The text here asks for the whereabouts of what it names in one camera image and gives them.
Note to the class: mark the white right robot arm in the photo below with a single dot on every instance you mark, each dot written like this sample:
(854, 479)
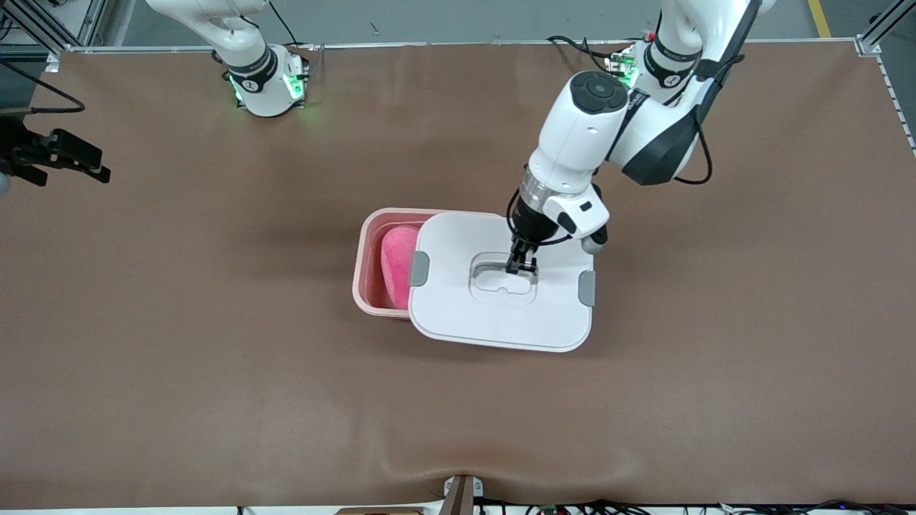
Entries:
(250, 71)

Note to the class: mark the silver table edge rail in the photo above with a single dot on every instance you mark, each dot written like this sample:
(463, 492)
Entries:
(465, 44)

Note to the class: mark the aluminium frame profile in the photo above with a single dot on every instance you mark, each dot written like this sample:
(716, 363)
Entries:
(884, 21)
(36, 27)

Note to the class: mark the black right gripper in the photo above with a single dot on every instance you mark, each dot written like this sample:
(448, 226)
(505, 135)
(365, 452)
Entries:
(21, 150)

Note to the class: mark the white box lid grey latches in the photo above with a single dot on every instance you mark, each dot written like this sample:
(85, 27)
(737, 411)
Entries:
(458, 315)

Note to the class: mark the brown wooden board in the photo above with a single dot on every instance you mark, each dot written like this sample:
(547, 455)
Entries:
(379, 511)

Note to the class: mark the pink plush toy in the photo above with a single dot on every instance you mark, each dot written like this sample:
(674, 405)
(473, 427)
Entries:
(397, 265)

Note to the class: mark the metal table clamp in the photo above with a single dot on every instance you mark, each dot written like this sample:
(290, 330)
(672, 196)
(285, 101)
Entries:
(458, 497)

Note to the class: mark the brown table mat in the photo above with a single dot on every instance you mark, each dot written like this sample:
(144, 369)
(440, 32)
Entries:
(215, 400)

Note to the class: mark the pink plastic storage box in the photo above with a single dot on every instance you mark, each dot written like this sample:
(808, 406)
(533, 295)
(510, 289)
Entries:
(366, 286)

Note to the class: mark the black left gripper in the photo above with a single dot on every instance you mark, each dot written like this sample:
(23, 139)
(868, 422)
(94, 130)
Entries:
(531, 224)

